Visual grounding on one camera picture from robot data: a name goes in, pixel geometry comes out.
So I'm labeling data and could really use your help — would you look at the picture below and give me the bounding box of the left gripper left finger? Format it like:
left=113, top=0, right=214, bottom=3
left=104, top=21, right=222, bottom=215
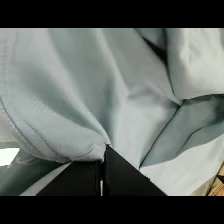
left=35, top=160, right=103, bottom=197

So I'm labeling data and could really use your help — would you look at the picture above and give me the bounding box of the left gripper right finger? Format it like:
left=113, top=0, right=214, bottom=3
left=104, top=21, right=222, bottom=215
left=102, top=144, right=168, bottom=197

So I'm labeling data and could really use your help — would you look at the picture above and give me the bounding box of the pale blue shirt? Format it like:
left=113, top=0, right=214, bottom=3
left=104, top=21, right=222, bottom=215
left=0, top=28, right=224, bottom=197

